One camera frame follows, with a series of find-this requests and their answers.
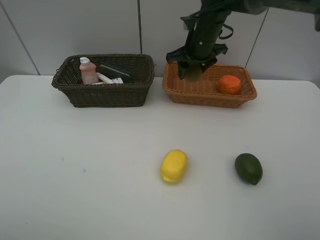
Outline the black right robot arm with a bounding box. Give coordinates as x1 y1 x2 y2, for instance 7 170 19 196
166 0 320 81

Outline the brown kiwi fruit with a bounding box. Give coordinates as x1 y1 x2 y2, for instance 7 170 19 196
184 66 203 83

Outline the black cable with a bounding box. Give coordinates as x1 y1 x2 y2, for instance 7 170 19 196
218 23 235 40

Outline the dark green whiteboard eraser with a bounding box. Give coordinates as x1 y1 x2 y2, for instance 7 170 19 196
99 63 133 84

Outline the white bottle blue cap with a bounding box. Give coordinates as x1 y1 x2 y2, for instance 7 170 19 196
92 72 124 85

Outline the yellow lemon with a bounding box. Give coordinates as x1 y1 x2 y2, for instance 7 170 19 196
160 149 188 184

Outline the orange wicker basket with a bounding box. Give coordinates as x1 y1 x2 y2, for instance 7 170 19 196
162 62 258 108

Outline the dark green avocado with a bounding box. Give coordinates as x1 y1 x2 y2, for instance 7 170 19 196
234 153 263 186

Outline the orange tangerine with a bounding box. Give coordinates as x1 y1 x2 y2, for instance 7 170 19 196
218 75 241 95

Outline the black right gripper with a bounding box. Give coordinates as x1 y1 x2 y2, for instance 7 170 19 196
166 21 229 80

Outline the pink bottle white cap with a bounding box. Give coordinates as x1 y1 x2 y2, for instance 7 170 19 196
79 57 99 85

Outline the dark brown wicker basket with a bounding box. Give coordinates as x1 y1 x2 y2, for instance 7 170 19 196
51 53 155 108

